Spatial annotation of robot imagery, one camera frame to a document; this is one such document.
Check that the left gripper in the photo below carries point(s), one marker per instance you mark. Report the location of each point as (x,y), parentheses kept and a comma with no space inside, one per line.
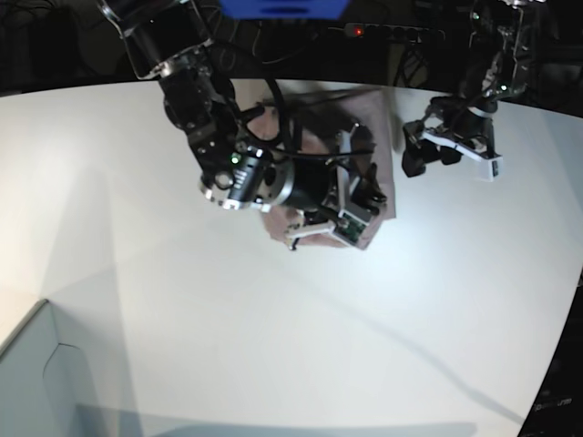
(448,138)

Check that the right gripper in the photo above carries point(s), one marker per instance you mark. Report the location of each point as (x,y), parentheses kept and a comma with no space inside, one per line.
(324,186)

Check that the mauve t-shirt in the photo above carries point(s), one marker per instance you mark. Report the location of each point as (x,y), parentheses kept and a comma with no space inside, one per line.
(314,120)

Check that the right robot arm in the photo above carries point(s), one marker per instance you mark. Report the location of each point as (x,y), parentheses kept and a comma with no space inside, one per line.
(171,43)

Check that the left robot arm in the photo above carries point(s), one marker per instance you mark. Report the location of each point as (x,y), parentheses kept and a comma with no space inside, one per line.
(502,50)

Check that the black power strip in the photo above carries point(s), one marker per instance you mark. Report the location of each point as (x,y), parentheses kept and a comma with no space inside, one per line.
(395,33)

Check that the blue plastic bin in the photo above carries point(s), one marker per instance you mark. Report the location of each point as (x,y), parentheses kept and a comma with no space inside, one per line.
(284,9)

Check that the white cardboard box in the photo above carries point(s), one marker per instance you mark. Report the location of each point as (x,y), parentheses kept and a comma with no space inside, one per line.
(61,378)

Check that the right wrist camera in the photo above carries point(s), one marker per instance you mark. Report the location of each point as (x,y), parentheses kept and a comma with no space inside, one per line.
(349,229)

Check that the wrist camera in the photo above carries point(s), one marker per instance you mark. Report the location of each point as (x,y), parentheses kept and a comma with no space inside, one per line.
(349,229)
(489,169)

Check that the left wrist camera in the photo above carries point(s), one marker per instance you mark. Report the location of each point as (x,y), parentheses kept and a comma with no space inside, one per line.
(489,169)

